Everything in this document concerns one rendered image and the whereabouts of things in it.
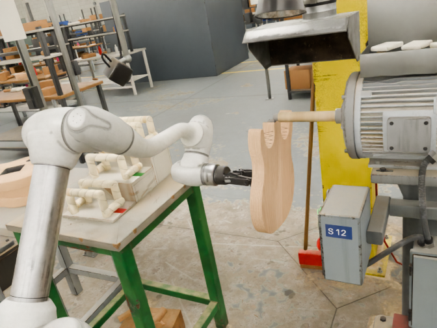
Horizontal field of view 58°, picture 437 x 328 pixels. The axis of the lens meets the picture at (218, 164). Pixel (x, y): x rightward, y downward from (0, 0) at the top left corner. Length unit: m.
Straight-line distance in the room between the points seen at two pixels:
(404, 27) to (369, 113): 0.27
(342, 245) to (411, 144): 0.31
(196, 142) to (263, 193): 0.39
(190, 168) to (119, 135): 0.49
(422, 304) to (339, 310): 1.10
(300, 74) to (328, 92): 4.17
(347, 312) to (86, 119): 1.74
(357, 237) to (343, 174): 1.33
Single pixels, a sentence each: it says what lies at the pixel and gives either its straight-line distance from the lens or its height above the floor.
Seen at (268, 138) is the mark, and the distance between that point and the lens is 1.38.
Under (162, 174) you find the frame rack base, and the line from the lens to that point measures 1.79.
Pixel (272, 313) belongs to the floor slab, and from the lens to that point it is 2.35.
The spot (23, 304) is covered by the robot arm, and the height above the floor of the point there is 0.99.
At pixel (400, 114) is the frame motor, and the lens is 1.10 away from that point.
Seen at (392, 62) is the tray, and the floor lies 1.41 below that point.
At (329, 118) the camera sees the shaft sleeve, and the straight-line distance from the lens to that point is 1.24.
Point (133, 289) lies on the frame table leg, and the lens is 1.54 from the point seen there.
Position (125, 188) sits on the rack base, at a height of 1.00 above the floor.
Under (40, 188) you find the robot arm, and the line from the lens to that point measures 1.22.
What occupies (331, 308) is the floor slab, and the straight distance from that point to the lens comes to 2.36.
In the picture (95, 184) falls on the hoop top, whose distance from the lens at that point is 1.65.
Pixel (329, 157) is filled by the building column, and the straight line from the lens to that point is 2.29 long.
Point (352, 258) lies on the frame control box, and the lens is 1.04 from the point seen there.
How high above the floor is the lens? 1.63
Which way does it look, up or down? 22 degrees down
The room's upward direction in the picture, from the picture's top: 11 degrees counter-clockwise
